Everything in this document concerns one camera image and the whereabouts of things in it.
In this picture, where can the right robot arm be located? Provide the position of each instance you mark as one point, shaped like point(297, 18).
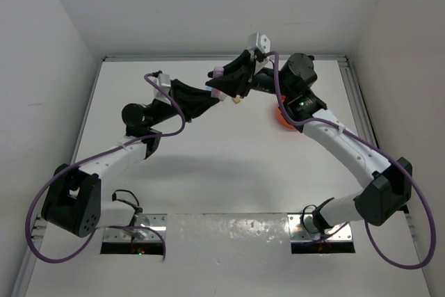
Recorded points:
point(385, 185)

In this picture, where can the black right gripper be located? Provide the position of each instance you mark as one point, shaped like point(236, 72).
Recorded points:
point(240, 82)

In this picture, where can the aluminium table edge rail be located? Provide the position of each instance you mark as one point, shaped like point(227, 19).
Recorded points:
point(203, 57)

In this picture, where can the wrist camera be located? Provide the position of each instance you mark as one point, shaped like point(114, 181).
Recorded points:
point(162, 85)
point(259, 42)

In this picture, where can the orange round organizer container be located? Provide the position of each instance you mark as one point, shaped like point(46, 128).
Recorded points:
point(280, 119)

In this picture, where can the purple correction tape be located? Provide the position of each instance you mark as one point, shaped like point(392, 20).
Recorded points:
point(218, 72)

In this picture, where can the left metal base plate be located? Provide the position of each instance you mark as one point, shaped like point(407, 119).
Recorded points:
point(149, 228)

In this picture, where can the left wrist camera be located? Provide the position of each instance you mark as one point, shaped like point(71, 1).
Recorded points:
point(162, 85)

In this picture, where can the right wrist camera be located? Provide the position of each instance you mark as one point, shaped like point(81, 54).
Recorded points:
point(259, 42)

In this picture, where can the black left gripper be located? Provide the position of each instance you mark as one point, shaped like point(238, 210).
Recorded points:
point(182, 94)

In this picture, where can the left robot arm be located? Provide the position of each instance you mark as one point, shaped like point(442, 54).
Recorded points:
point(74, 200)

